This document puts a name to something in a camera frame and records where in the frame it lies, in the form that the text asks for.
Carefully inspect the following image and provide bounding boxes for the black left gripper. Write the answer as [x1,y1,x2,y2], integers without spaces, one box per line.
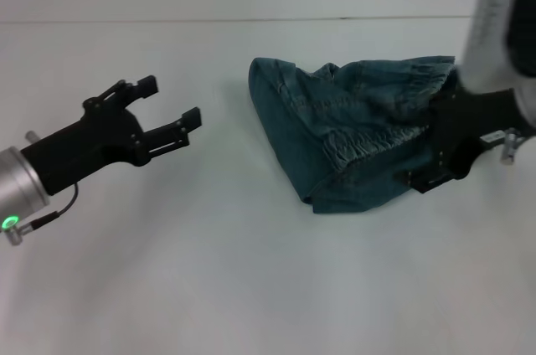
[19,75,204,197]

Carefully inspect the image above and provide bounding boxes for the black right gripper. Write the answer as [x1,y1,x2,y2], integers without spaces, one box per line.
[396,88,518,195]

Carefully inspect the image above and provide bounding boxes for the blue denim shorts with cartoon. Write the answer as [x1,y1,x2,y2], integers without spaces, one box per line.
[247,54,458,215]

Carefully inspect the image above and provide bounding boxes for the right gripper cable with connector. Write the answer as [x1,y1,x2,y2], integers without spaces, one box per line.
[500,127,527,166]

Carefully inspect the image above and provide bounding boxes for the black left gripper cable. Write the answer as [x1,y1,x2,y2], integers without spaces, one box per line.
[18,183,81,231]

